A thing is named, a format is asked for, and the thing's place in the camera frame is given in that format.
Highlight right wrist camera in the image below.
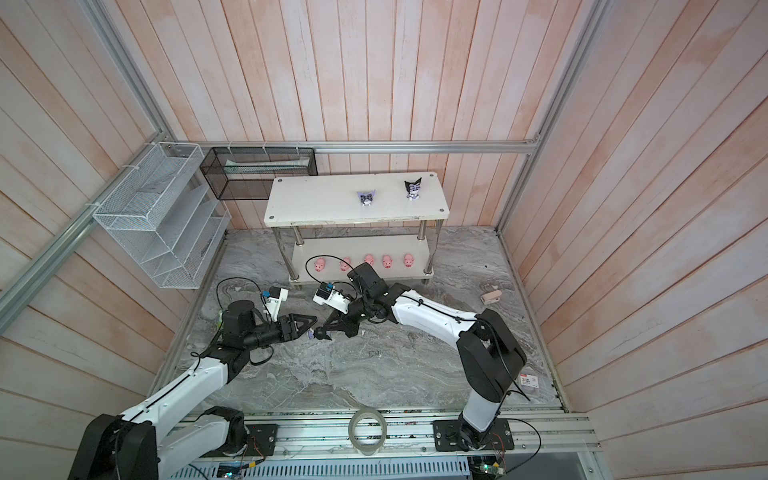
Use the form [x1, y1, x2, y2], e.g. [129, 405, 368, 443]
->
[313, 282, 351, 314]

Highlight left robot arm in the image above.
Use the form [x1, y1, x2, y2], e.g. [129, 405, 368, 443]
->
[69, 300, 317, 479]

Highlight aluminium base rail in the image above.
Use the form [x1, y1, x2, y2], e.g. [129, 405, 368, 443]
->
[245, 407, 601, 467]

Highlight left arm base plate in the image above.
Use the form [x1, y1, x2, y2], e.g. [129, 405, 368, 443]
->
[203, 422, 279, 458]

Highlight pink small toy right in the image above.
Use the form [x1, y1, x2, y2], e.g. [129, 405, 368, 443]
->
[481, 289, 503, 305]

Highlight clear plastic packet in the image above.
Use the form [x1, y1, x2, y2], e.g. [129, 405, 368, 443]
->
[518, 373, 540, 389]

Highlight white two-tier shelf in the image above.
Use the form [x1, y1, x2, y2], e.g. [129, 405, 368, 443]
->
[264, 172, 449, 285]

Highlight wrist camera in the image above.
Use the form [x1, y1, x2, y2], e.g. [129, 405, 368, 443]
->
[313, 282, 351, 314]
[261, 286, 288, 323]

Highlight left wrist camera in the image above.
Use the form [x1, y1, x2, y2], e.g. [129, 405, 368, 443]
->
[261, 286, 288, 323]

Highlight clear tape roll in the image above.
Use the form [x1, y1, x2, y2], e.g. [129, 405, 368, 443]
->
[347, 407, 388, 456]

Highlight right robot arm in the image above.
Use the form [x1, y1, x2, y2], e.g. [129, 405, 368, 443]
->
[313, 263, 527, 452]

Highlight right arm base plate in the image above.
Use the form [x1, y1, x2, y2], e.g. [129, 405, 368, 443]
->
[432, 418, 514, 452]

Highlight black mesh basket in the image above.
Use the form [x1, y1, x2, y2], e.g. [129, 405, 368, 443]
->
[200, 146, 318, 201]

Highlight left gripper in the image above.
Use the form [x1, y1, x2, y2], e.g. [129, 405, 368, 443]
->
[244, 313, 318, 351]

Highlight white wire mesh rack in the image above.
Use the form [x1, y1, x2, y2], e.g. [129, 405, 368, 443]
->
[94, 142, 231, 290]

